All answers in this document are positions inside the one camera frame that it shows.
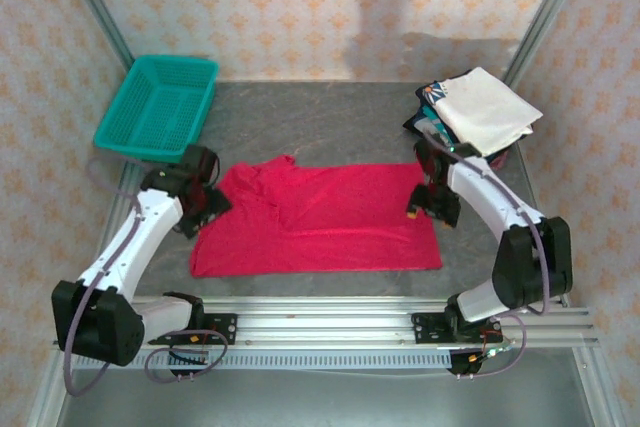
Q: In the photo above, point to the red t-shirt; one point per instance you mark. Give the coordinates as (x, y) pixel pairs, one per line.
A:
(320, 217)

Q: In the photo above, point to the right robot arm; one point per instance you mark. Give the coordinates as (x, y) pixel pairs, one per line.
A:
(480, 187)

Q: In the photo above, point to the navy printed folded t-shirt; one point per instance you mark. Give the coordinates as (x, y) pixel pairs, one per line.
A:
(427, 119)

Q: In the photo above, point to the maroon folded t-shirt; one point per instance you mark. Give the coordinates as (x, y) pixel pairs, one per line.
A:
(501, 159)

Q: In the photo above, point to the white folded t-shirt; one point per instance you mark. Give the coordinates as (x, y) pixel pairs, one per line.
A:
(490, 107)

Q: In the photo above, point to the teal plastic basket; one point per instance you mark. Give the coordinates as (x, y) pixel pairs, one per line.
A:
(160, 107)

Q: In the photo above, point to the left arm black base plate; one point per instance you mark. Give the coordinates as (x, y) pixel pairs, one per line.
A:
(227, 329)

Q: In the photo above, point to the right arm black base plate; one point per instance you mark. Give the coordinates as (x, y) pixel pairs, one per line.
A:
(425, 328)

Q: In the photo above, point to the aluminium mounting rail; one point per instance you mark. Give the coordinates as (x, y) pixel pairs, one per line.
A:
(320, 322)

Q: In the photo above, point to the aluminium frame post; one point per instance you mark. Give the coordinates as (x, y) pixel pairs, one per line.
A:
(95, 7)
(545, 12)

